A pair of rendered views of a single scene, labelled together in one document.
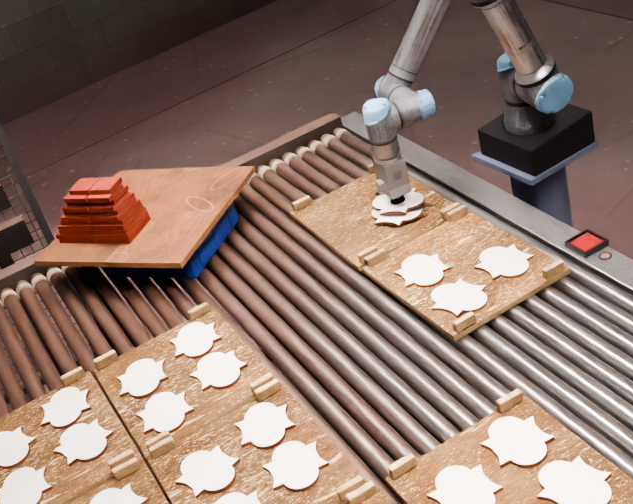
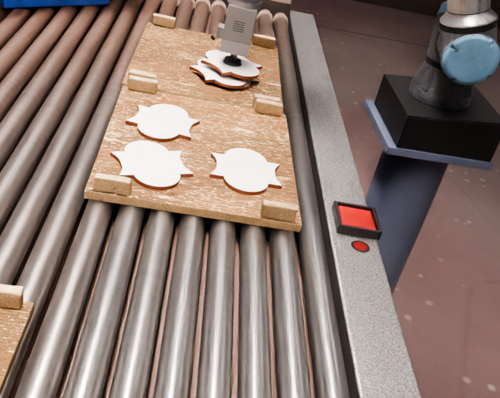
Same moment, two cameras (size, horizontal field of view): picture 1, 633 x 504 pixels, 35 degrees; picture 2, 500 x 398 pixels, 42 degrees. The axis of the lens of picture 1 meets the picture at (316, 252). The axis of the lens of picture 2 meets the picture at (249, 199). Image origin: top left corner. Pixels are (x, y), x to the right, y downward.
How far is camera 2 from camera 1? 1.51 m
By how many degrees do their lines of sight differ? 10
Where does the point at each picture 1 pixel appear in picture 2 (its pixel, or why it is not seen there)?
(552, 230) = (340, 186)
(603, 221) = (479, 283)
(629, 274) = (361, 283)
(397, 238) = (190, 89)
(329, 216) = (170, 43)
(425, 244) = (204, 109)
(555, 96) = (468, 61)
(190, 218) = not seen: outside the picture
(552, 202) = (404, 195)
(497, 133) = (397, 86)
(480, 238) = (259, 140)
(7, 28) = not seen: outside the picture
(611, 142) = not seen: outside the picture
